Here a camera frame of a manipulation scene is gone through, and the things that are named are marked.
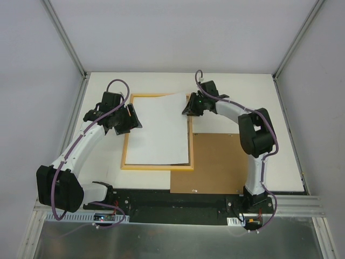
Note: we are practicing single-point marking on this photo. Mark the yellow wooden picture frame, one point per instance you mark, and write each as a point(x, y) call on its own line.
point(124, 151)

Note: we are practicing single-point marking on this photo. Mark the street photo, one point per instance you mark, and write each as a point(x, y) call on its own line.
point(159, 129)

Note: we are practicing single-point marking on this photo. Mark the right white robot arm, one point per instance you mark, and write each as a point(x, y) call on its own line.
point(256, 133)

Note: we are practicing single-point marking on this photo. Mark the white cable duct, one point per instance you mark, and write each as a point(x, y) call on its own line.
point(236, 222)
point(101, 218)

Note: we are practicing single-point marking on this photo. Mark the right white cable duct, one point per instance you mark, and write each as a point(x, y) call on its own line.
point(236, 222)

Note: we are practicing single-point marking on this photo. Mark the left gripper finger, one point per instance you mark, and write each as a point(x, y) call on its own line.
point(133, 118)
point(122, 130)

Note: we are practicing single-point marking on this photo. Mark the right aluminium corner post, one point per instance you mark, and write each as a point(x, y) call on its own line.
point(313, 13)

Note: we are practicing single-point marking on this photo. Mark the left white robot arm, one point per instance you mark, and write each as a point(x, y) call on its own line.
point(58, 184)

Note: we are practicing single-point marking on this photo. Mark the aluminium corner post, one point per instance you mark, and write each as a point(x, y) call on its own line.
point(313, 13)
point(56, 22)

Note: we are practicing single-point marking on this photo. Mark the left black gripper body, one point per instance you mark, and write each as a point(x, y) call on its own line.
point(127, 118)

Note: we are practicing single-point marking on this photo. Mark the aluminium front rail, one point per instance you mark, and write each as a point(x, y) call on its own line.
point(288, 205)

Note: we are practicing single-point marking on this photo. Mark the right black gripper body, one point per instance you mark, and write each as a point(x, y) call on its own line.
point(195, 104)

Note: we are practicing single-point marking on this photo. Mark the left aluminium corner post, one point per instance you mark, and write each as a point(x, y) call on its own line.
point(56, 22)

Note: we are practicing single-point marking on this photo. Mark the brown backing board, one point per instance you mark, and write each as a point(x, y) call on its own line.
point(220, 166)

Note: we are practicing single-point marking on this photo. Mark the left white cable duct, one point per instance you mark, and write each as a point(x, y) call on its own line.
point(101, 218)

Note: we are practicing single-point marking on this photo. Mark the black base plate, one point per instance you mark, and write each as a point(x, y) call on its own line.
point(164, 207)

